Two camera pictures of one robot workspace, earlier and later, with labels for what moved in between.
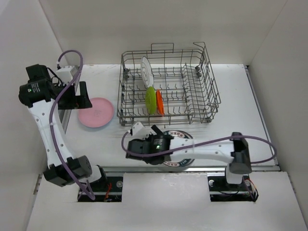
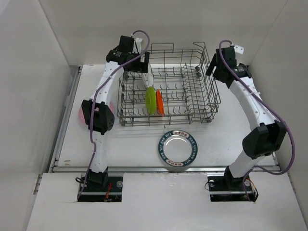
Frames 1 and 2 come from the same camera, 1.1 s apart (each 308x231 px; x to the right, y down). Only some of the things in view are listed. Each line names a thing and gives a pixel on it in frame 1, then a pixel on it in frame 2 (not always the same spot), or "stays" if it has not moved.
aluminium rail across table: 178,169 stays
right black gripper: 156,129 to 213,64
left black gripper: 76,101 to 140,67
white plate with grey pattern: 146,72 stays
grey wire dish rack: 162,86 stays
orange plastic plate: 160,103 stays
